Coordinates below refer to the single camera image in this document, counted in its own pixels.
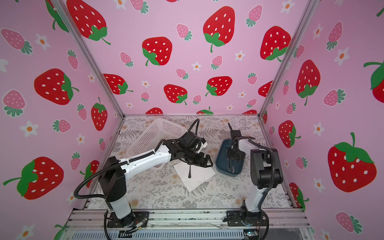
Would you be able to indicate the silver spoon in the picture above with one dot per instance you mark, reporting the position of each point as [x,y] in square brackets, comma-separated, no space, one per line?
[190,172]

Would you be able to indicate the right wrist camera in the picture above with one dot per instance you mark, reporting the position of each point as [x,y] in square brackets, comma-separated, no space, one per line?
[236,135]

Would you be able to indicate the dark teal plastic bin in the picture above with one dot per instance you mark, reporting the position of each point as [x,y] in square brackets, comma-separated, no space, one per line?
[222,161]

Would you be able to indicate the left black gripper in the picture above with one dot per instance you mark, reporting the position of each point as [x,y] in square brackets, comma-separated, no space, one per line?
[200,161]

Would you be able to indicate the white paper napkin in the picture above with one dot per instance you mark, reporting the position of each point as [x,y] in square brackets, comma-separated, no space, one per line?
[199,175]

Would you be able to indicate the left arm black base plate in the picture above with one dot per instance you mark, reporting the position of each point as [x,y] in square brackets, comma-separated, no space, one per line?
[133,220]

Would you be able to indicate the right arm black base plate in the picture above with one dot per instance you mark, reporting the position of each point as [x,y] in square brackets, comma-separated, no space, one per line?
[243,218]

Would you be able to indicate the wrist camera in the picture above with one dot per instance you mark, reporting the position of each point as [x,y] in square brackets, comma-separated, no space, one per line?
[193,142]
[236,135]

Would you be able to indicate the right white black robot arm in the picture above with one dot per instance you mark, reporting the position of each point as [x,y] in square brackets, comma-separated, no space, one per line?
[265,174]

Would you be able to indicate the aluminium frame rail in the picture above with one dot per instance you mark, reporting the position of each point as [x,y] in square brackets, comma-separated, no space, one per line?
[198,224]

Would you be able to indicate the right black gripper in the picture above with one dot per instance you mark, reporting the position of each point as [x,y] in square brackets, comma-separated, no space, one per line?
[230,157]

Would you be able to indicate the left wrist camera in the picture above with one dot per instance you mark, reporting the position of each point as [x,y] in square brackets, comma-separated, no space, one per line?
[193,142]

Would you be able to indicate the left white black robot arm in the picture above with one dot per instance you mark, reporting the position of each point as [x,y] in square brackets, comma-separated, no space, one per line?
[114,174]

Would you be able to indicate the white plastic mesh basket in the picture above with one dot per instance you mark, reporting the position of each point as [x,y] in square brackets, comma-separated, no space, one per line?
[159,129]

